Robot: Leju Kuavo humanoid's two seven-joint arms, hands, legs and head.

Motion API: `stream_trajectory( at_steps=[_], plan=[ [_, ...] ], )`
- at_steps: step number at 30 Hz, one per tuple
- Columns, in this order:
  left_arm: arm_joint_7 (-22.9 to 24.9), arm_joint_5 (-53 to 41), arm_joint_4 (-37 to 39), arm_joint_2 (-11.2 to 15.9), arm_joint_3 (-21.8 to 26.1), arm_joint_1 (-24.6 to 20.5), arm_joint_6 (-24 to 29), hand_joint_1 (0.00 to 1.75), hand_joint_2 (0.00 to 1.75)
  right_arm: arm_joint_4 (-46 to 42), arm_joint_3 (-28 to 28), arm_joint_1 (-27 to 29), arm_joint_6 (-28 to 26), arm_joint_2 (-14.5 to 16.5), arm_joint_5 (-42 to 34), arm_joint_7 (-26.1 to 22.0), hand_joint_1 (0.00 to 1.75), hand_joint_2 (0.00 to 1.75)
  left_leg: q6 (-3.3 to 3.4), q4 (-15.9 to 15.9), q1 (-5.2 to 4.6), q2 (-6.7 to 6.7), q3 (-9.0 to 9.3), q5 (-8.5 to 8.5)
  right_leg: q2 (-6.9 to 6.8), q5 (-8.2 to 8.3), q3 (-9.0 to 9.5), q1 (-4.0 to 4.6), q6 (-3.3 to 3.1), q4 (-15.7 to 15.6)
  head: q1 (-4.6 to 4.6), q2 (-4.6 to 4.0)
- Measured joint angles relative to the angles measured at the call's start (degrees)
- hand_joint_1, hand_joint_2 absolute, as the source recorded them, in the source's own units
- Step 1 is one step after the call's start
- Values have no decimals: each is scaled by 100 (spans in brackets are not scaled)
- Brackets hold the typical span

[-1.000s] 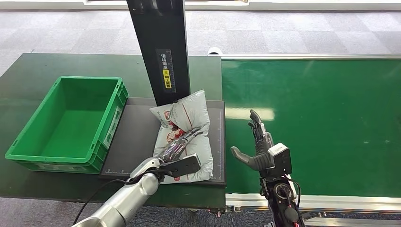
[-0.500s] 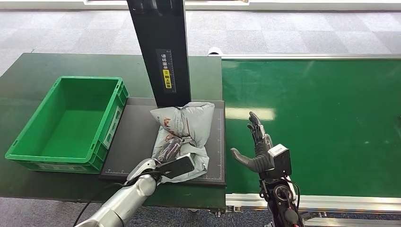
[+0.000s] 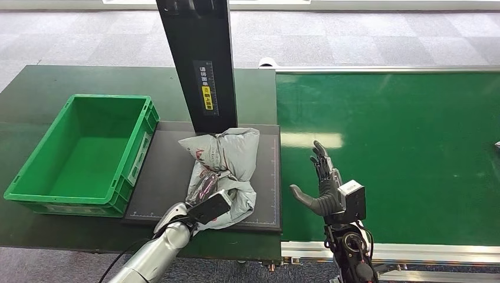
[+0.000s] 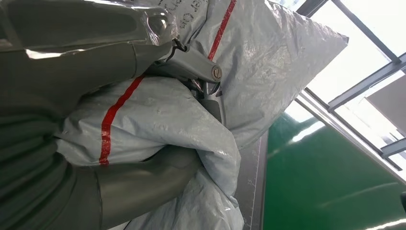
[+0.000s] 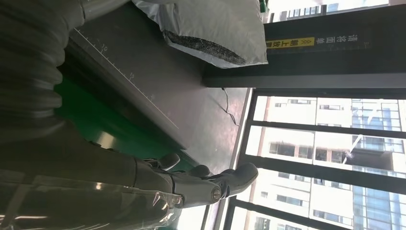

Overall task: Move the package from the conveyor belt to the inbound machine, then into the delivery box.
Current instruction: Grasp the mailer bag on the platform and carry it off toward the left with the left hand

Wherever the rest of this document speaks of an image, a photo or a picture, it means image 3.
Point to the black scanner column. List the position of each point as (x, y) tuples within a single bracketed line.
[(195, 39)]

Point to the black and yellow column sticker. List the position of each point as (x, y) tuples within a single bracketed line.
[(207, 97)]

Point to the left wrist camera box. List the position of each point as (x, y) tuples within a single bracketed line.
[(211, 209)]

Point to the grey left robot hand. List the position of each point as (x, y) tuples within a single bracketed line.
[(205, 185)]

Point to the black scanner base plate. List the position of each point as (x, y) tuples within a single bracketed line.
[(164, 175)]

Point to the green plastic crate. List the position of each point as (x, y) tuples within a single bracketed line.
[(90, 164)]

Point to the dark green table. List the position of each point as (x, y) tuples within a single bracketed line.
[(39, 90)]

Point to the grey plastic mailer package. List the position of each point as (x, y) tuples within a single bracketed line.
[(234, 152)]

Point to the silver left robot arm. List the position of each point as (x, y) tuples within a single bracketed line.
[(156, 254)]

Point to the green conveyor belt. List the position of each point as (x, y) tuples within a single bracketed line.
[(410, 136)]

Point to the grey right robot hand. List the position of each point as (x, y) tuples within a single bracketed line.
[(326, 195)]

